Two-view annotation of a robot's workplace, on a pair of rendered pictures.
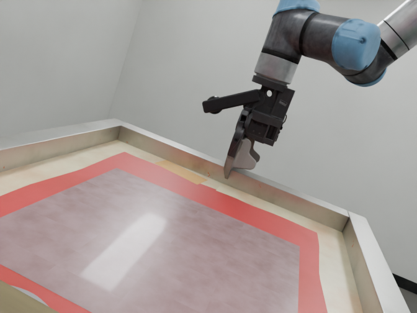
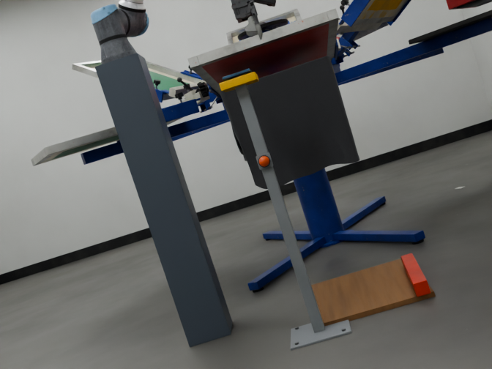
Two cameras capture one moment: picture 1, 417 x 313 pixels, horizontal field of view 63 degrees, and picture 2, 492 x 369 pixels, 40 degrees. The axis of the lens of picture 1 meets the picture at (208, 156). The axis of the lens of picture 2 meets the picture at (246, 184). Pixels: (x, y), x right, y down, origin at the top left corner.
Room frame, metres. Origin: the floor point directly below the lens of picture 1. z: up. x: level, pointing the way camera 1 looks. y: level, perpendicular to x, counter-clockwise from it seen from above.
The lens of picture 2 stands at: (3.21, -0.50, 0.76)
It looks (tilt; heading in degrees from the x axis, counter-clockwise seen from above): 4 degrees down; 175
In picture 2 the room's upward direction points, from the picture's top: 18 degrees counter-clockwise
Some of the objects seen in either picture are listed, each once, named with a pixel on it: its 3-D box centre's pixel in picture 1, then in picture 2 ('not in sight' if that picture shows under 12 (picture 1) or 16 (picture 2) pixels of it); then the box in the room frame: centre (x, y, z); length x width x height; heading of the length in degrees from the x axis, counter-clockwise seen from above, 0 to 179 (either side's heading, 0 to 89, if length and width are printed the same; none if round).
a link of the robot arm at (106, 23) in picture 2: not in sight; (108, 23); (0.41, -0.59, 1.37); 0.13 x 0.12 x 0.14; 141
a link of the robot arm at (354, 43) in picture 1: (342, 45); not in sight; (0.62, -0.15, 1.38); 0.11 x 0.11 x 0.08; 51
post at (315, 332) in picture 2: not in sight; (279, 206); (0.87, -0.20, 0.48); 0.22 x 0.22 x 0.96; 79
